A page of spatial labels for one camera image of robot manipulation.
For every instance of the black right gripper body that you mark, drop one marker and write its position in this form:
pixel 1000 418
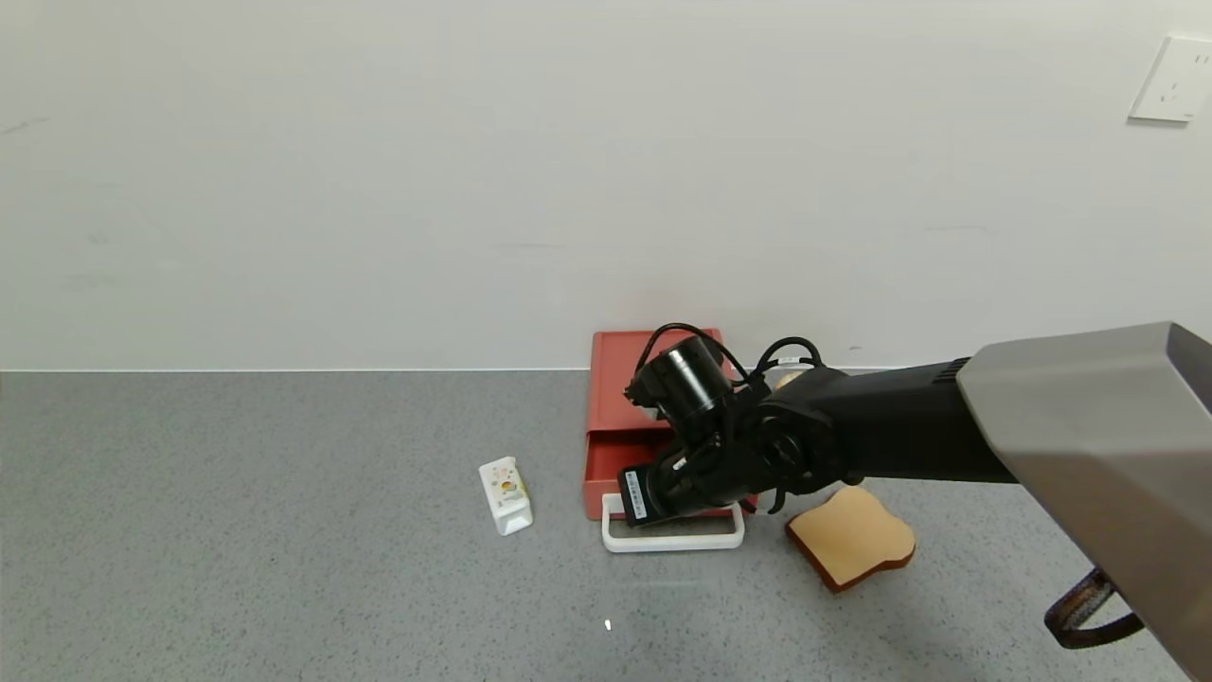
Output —
pixel 634 494

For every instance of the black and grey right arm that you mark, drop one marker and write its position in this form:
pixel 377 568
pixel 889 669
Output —
pixel 909 426

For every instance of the small white printed carton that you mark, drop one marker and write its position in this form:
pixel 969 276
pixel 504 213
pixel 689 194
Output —
pixel 507 493

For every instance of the orange swirl bun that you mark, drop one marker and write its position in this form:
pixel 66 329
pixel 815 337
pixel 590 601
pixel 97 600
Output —
pixel 786 379

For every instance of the toast slice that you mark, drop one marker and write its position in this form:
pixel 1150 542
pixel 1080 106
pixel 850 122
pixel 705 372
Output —
pixel 852 535

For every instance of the white wall socket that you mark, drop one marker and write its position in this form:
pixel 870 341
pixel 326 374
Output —
pixel 1174 80

